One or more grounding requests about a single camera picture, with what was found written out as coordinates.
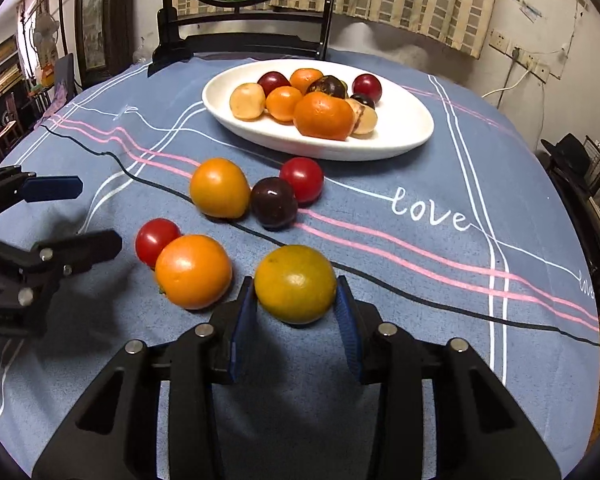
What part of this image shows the white standing fan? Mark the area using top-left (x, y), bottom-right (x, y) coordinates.
top-left (32, 9), bottom-right (59, 47)

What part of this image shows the red plum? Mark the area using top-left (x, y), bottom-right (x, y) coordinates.
top-left (256, 71), bottom-right (291, 97)

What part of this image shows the black metal desk rack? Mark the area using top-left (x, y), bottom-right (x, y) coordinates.
top-left (555, 135), bottom-right (600, 306)

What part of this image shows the blue striped tablecloth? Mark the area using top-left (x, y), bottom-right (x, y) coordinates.
top-left (0, 49), bottom-right (600, 480)

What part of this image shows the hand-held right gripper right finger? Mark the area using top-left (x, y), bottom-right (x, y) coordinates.
top-left (334, 275), bottom-right (564, 480)

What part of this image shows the red cherry tomato middle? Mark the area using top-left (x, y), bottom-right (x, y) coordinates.
top-left (279, 157), bottom-right (325, 205)

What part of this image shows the round goldfish screen black stand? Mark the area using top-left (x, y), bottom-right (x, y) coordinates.
top-left (147, 0), bottom-right (341, 78)

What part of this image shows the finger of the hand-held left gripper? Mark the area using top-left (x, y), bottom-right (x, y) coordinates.
top-left (0, 165), bottom-right (85, 224)
top-left (0, 229), bottom-right (124, 312)

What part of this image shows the white oval plate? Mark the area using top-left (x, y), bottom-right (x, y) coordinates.
top-left (202, 59), bottom-right (435, 162)

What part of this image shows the dark purple mangosteen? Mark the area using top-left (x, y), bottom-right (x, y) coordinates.
top-left (306, 75), bottom-right (348, 100)

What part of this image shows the red cherry tomato left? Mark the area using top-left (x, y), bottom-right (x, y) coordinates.
top-left (135, 218), bottom-right (182, 268)

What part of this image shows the red cherry tomato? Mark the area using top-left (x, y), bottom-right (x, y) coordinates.
top-left (279, 157), bottom-right (325, 205)
top-left (135, 218), bottom-right (182, 268)

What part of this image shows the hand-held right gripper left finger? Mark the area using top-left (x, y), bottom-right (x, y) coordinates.
top-left (32, 276), bottom-right (259, 480)

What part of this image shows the grey chair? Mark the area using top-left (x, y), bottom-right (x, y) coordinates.
top-left (54, 52), bottom-right (77, 106)

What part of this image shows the striped yellow pepino melon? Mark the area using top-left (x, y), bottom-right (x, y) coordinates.
top-left (345, 98), bottom-right (379, 136)

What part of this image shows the white power strip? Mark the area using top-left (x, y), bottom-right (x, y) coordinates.
top-left (512, 47), bottom-right (551, 81)

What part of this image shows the orange tangerine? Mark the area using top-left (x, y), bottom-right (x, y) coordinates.
top-left (154, 234), bottom-right (233, 310)
top-left (189, 158), bottom-right (251, 219)
top-left (265, 86), bottom-right (304, 122)
top-left (289, 67), bottom-right (325, 95)
top-left (293, 91), bottom-right (356, 141)

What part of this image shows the yellow-green tangerine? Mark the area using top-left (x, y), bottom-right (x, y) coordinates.
top-left (254, 244), bottom-right (338, 325)

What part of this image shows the plain yellow pepino melon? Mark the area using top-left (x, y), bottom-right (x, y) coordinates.
top-left (229, 83), bottom-right (267, 121)

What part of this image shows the white cable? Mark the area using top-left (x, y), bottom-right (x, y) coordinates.
top-left (481, 66), bottom-right (532, 100)

